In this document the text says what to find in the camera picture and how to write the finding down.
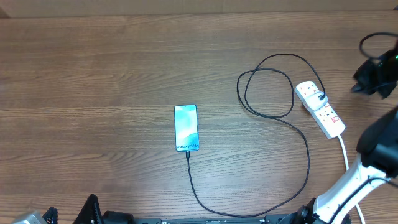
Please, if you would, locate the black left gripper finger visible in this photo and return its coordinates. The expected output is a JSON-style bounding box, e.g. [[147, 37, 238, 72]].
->
[[42, 207, 58, 224], [73, 194, 104, 224]]

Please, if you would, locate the white power strip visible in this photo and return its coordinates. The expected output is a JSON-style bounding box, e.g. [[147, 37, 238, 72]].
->
[[295, 81, 346, 139]]

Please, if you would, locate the blue Samsung Galaxy smartphone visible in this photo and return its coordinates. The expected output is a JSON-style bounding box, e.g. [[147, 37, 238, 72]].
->
[[174, 105, 200, 152]]

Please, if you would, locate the white charger plug adapter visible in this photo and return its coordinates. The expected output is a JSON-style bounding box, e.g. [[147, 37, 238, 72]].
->
[[303, 92, 328, 112]]

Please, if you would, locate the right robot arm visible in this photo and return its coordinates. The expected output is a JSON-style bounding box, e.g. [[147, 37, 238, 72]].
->
[[280, 48, 397, 223]]

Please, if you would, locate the white power strip cord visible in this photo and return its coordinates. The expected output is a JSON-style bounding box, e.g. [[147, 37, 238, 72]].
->
[[337, 134, 366, 224]]

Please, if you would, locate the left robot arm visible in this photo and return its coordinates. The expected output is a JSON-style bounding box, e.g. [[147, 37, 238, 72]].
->
[[73, 194, 135, 224]]

